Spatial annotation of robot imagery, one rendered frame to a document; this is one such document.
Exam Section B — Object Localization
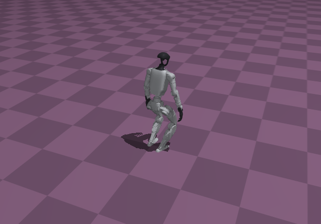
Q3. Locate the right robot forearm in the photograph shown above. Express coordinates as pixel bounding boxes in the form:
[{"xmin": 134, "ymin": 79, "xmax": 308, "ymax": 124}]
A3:
[{"xmin": 174, "ymin": 90, "xmax": 183, "ymax": 110}]

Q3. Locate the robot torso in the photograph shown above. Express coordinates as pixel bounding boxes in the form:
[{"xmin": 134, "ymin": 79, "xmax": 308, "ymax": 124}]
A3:
[{"xmin": 149, "ymin": 66, "xmax": 169, "ymax": 112}]

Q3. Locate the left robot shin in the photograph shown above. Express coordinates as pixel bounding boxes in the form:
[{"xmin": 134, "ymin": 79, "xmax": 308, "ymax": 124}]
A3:
[{"xmin": 149, "ymin": 116, "xmax": 162, "ymax": 143}]

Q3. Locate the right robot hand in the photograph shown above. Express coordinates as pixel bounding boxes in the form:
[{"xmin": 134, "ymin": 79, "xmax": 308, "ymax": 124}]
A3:
[{"xmin": 178, "ymin": 107, "xmax": 183, "ymax": 122}]

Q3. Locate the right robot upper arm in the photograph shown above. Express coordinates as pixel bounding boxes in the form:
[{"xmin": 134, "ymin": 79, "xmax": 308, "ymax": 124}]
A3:
[{"xmin": 166, "ymin": 72, "xmax": 177, "ymax": 96}]

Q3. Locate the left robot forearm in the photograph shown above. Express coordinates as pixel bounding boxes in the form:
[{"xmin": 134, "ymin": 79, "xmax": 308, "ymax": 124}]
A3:
[{"xmin": 144, "ymin": 86, "xmax": 150, "ymax": 99}]

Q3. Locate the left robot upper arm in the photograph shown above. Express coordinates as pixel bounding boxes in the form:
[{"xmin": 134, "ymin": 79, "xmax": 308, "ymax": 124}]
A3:
[{"xmin": 144, "ymin": 68, "xmax": 153, "ymax": 88}]

